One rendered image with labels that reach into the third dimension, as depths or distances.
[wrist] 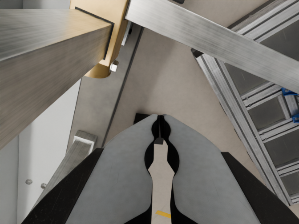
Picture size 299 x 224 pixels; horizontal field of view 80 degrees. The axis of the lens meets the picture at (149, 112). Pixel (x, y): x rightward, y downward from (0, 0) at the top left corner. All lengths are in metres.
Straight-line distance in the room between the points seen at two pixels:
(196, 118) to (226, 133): 0.25
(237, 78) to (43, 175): 0.88
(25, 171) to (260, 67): 0.71
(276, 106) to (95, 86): 0.92
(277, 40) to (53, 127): 0.90
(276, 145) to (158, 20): 1.13
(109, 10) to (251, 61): 0.15
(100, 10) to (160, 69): 0.89
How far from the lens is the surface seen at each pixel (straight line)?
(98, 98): 0.38
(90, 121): 0.41
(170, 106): 1.16
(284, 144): 1.27
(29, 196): 0.86
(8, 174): 0.72
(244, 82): 0.96
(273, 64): 0.24
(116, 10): 0.19
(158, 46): 1.04
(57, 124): 0.56
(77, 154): 0.39
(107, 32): 0.18
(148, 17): 0.20
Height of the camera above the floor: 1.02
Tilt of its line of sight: 60 degrees down
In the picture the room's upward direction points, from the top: 175 degrees counter-clockwise
